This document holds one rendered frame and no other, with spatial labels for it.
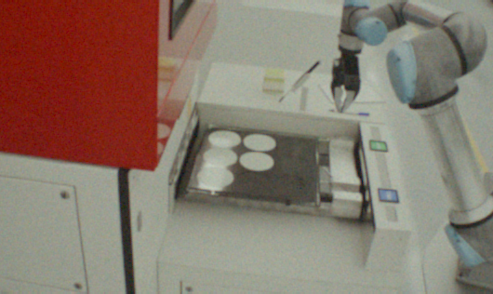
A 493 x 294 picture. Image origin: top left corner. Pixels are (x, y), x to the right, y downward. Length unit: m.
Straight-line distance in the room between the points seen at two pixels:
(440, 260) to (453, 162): 0.46
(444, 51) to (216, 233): 0.78
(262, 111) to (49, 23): 1.04
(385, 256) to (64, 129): 0.86
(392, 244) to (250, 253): 0.36
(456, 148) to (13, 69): 0.88
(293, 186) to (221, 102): 0.42
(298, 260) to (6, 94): 0.84
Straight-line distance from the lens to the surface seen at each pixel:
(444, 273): 1.58
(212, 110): 1.89
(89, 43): 0.97
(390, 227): 1.44
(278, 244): 1.54
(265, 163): 1.71
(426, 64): 1.14
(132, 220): 1.13
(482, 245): 1.31
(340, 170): 1.77
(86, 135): 1.06
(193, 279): 1.49
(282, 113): 1.87
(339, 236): 1.60
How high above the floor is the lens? 1.81
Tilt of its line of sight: 31 degrees down
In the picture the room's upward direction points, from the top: 5 degrees clockwise
